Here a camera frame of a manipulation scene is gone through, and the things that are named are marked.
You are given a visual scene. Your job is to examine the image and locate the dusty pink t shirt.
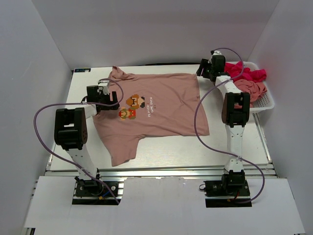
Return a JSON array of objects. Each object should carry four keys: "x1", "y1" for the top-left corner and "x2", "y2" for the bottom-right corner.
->
[{"x1": 93, "y1": 66, "x2": 209, "y2": 166}]

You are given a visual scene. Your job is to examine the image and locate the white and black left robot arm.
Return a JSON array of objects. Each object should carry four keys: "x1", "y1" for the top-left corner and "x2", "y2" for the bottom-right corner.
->
[{"x1": 54, "y1": 82, "x2": 119, "y2": 195}]

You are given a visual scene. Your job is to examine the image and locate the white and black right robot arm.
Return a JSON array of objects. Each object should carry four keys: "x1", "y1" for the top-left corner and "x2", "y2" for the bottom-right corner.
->
[{"x1": 197, "y1": 50, "x2": 250, "y2": 197}]

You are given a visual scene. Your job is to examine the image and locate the magenta t shirt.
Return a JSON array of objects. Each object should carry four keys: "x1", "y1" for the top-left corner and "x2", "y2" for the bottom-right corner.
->
[{"x1": 224, "y1": 61, "x2": 267, "y2": 83}]

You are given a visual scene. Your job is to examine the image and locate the black xdof label sticker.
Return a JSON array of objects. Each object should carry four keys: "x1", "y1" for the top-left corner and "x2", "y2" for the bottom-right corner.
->
[{"x1": 74, "y1": 68, "x2": 91, "y2": 73}]

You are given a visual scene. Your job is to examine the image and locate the coral pink t shirt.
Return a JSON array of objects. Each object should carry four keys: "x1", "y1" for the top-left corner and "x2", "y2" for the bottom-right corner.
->
[{"x1": 234, "y1": 79, "x2": 267, "y2": 108}]

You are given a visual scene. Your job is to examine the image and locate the white perforated plastic basket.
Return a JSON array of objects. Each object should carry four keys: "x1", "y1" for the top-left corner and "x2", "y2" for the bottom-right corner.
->
[{"x1": 244, "y1": 62, "x2": 275, "y2": 114}]

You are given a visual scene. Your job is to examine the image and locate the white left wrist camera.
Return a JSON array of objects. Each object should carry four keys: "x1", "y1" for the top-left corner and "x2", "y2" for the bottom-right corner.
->
[{"x1": 97, "y1": 79, "x2": 110, "y2": 95}]

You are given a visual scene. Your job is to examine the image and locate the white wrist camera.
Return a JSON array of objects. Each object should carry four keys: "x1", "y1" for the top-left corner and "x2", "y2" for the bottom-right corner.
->
[
  {"x1": 210, "y1": 50, "x2": 222, "y2": 57},
  {"x1": 97, "y1": 79, "x2": 110, "y2": 95}
]

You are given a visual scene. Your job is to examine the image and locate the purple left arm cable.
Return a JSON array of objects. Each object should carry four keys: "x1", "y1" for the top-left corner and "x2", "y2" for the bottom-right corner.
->
[{"x1": 33, "y1": 77, "x2": 124, "y2": 204}]

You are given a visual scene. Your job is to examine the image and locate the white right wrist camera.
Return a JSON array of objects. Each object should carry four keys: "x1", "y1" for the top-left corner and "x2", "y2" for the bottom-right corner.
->
[{"x1": 210, "y1": 50, "x2": 222, "y2": 57}]

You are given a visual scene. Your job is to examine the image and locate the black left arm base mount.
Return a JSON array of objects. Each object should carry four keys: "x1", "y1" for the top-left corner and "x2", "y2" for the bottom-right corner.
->
[{"x1": 72, "y1": 181, "x2": 121, "y2": 206}]

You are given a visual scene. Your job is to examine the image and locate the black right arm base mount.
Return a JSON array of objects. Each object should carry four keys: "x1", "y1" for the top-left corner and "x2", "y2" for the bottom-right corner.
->
[{"x1": 199, "y1": 180, "x2": 252, "y2": 208}]

